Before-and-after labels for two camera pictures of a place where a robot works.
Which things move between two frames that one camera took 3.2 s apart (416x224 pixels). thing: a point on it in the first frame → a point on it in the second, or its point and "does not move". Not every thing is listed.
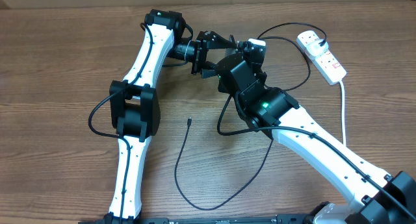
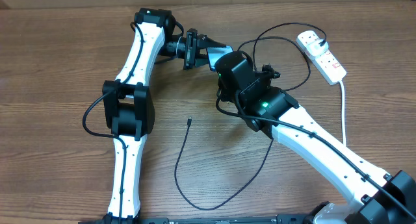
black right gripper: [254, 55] → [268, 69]
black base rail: [245, 219] does not move
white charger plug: [314, 49] does not move
